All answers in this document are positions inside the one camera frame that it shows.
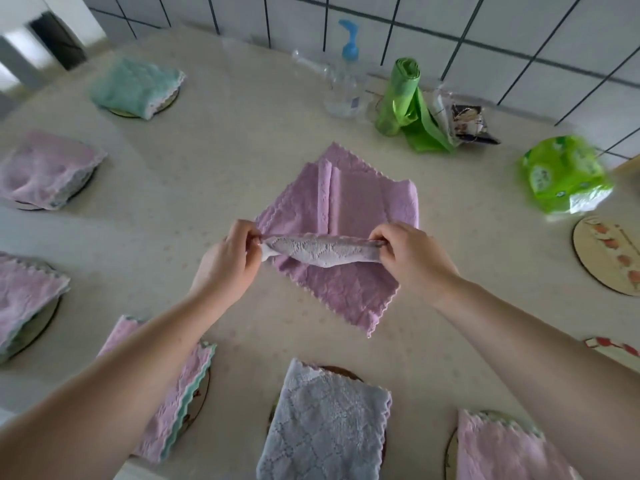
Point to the pink microfibre cloth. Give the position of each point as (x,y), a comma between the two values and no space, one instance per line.
(360,204)

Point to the person's left thumb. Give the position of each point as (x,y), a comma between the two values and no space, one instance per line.
(254,254)

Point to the black and white snack packet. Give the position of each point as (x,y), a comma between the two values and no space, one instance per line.
(472,123)

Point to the person's left forearm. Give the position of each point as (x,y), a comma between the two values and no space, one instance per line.
(110,389)

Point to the folded grey-blue cloth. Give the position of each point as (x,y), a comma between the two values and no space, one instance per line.
(322,424)

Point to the person's right thumb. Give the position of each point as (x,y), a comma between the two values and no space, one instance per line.
(389,254)

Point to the green tissue pack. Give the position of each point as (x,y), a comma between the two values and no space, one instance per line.
(562,174)

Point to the clear bottle with blue pump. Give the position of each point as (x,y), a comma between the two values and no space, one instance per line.
(345,79)

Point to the person's left hand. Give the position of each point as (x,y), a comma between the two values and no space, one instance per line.
(225,264)

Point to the person's right forearm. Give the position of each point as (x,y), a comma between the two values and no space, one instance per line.
(540,354)

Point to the folded mint green cloth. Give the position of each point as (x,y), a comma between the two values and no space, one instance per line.
(132,84)

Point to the black appliance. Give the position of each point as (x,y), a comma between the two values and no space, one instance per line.
(57,39)

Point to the round wooden coaster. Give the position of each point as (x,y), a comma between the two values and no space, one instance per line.
(80,187)
(167,100)
(617,348)
(451,454)
(199,394)
(37,327)
(607,254)
(340,372)

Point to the person's right hand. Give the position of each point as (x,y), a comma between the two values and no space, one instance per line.
(417,262)

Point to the green bin bag roll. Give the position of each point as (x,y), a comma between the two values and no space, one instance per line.
(400,99)

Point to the clear plastic bag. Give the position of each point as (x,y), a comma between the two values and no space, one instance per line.
(442,112)

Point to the folded pink cloth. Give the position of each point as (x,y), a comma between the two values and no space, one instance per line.
(505,452)
(47,167)
(25,299)

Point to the pink cloth with green edge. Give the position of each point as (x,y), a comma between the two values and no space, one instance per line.
(175,394)

